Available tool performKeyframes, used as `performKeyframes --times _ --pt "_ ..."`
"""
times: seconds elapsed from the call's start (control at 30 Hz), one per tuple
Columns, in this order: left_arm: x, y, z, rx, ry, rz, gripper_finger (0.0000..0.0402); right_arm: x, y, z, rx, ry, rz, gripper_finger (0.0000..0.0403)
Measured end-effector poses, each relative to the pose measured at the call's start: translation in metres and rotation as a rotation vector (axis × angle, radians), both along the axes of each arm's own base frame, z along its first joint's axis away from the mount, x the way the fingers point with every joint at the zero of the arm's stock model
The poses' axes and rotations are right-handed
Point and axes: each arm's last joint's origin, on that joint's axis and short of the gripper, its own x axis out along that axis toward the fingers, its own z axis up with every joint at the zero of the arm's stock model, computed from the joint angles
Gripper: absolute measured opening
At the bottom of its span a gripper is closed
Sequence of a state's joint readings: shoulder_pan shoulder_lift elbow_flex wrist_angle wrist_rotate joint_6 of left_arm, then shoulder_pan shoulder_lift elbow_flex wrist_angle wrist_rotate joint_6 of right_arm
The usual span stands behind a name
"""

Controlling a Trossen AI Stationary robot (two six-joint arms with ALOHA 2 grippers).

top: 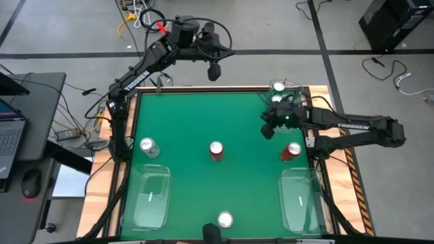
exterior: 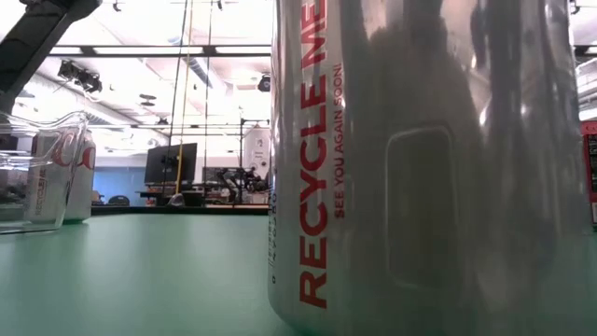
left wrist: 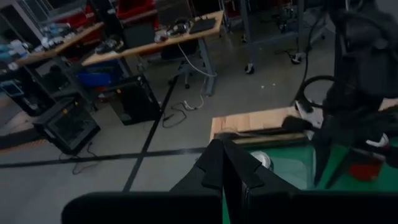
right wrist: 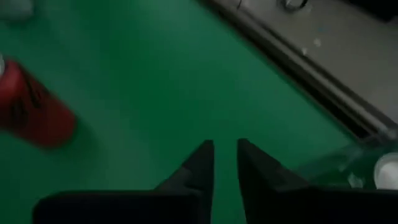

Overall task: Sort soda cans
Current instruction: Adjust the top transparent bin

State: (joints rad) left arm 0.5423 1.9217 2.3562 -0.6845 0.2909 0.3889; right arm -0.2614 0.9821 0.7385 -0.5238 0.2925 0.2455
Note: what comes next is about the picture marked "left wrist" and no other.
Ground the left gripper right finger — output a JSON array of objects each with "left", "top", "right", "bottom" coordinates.
[{"left": 223, "top": 140, "right": 299, "bottom": 192}]

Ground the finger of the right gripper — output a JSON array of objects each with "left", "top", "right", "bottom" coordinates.
[
  {"left": 313, "top": 132, "right": 330, "bottom": 188},
  {"left": 325, "top": 144, "right": 363, "bottom": 189}
]

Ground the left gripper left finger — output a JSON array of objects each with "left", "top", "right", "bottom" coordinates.
[{"left": 169, "top": 139, "right": 224, "bottom": 192}]

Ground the red Coke can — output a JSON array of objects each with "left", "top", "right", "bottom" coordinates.
[{"left": 348, "top": 133, "right": 391, "bottom": 183}]

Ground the green table mat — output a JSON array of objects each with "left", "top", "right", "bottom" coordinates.
[{"left": 222, "top": 136, "right": 398, "bottom": 224}]

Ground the green Sprite can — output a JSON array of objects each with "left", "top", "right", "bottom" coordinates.
[{"left": 250, "top": 151, "right": 274, "bottom": 172}]

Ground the clear plastic bin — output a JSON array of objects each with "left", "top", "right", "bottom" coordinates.
[{"left": 248, "top": 146, "right": 317, "bottom": 191}]

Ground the black office chair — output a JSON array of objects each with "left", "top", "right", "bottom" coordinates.
[{"left": 160, "top": 39, "right": 201, "bottom": 91}]

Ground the grey rolling cart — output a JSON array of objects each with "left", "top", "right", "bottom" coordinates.
[{"left": 238, "top": 0, "right": 307, "bottom": 75}]

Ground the wooden top workbench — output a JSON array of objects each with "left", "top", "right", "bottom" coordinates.
[
  {"left": 81, "top": 10, "right": 225, "bottom": 97},
  {"left": 14, "top": 21, "right": 105, "bottom": 67}
]

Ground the blue storage bin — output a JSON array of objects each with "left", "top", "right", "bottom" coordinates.
[{"left": 76, "top": 60, "right": 126, "bottom": 88}]

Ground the black keyboard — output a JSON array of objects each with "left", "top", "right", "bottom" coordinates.
[{"left": 188, "top": 17, "right": 218, "bottom": 35}]

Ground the red storage bin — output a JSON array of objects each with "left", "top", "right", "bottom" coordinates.
[{"left": 115, "top": 0, "right": 157, "bottom": 20}]

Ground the grey metal bracket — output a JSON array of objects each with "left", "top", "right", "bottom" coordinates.
[{"left": 294, "top": 100, "right": 325, "bottom": 141}]

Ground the black table frame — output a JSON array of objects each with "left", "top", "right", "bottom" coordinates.
[{"left": 213, "top": 127, "right": 312, "bottom": 147}]

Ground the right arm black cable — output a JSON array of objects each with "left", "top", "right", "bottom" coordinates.
[{"left": 294, "top": 74, "right": 337, "bottom": 110}]

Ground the white cable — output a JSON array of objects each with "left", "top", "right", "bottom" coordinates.
[
  {"left": 182, "top": 77, "right": 208, "bottom": 111},
  {"left": 176, "top": 42, "right": 218, "bottom": 78}
]

